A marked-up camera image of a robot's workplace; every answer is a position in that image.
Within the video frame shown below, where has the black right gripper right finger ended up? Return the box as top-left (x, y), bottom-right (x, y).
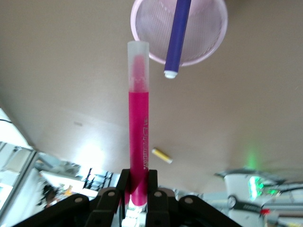
top-left (146, 169), bottom-right (240, 227)

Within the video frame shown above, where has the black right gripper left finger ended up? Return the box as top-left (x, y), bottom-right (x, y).
top-left (0, 169), bottom-right (131, 227)

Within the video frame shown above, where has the pink highlighter pen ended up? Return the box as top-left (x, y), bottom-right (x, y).
top-left (127, 40), bottom-right (151, 209)

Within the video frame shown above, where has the purple highlighter pen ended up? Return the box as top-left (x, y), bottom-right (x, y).
top-left (163, 0), bottom-right (192, 79)

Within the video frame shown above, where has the yellow highlighter pen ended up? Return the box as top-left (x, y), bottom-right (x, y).
top-left (151, 147), bottom-right (174, 165)

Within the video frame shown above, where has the pink plastic cup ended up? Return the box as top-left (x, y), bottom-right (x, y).
top-left (130, 0), bottom-right (229, 67)

